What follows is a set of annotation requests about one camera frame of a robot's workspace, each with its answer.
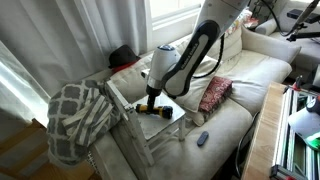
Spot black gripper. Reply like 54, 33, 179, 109
145, 87, 163, 113

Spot yellow and black torchlight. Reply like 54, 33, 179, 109
134, 103, 174, 120

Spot small white wooden chair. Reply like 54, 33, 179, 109
105, 79, 188, 168

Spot beige throw pillow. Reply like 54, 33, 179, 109
159, 44, 223, 114

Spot black hat with red band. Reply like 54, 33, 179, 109
107, 44, 142, 73

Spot black remote control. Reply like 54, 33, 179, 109
196, 130, 210, 147

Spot red patterned cushion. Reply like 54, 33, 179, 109
198, 76, 234, 114

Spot grey white striped cloth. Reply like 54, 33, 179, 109
61, 87, 114, 148

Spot beige fabric sofa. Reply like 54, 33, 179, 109
84, 25, 303, 180

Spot grey white patterned blanket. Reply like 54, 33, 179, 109
46, 79, 123, 168

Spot white curtain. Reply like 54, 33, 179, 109
0, 0, 149, 128

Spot light wooden table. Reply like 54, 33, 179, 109
240, 81, 288, 180

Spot wooden steps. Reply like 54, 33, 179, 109
0, 118, 96, 180

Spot white paper roll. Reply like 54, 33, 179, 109
288, 107, 320, 139

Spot grey armchair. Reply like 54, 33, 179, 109
254, 0, 320, 73

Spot green object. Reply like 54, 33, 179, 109
305, 133, 320, 151

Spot black corrugated robot hose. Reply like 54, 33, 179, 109
193, 33, 225, 80

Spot white window frame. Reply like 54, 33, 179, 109
143, 0, 206, 51

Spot black floor cable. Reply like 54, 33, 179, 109
234, 111, 261, 178

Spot aluminium frame rack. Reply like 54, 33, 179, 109
269, 84, 320, 180

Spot black camera on stand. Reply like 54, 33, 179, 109
285, 8, 320, 43

